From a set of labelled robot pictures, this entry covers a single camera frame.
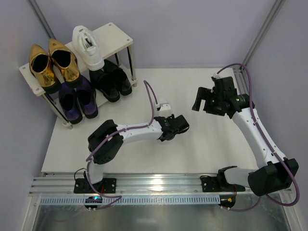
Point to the aluminium frame post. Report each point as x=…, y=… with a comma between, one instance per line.
x=41, y=18
x=269, y=19

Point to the gold loafer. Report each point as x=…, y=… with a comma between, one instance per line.
x=66, y=62
x=41, y=67

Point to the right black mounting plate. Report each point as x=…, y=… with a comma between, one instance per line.
x=217, y=184

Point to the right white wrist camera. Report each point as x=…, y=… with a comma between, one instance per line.
x=215, y=76

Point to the slotted grey cable duct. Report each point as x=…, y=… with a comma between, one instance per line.
x=136, y=200

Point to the black mounting plate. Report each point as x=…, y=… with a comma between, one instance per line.
x=217, y=184
x=106, y=185

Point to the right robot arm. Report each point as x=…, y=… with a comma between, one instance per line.
x=274, y=170

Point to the right aluminium frame post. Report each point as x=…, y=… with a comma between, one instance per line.
x=269, y=19

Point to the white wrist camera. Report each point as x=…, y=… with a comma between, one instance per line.
x=215, y=76
x=162, y=108

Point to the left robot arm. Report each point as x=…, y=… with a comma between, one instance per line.
x=105, y=142

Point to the left black controller board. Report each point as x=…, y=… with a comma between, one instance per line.
x=93, y=202

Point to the white sneaker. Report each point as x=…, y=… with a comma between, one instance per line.
x=87, y=46

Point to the black controller board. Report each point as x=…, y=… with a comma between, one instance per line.
x=227, y=202
x=93, y=202

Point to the white two-tier shoe shelf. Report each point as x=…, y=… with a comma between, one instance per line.
x=111, y=41

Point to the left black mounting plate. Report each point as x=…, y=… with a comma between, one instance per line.
x=106, y=185

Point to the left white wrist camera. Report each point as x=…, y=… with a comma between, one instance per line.
x=162, y=108

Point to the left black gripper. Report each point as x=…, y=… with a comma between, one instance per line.
x=179, y=122

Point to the right black controller board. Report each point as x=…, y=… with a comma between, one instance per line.
x=227, y=202

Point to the purple loafer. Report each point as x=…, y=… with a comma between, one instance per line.
x=68, y=103
x=86, y=95

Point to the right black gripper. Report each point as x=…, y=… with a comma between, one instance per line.
x=205, y=100

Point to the black loafer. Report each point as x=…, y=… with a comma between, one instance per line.
x=101, y=81
x=119, y=77

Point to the right aluminium floor rail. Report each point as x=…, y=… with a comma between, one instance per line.
x=243, y=79

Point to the left aluminium frame post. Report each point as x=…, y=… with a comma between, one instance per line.
x=41, y=18

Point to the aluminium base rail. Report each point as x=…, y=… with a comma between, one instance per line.
x=63, y=183

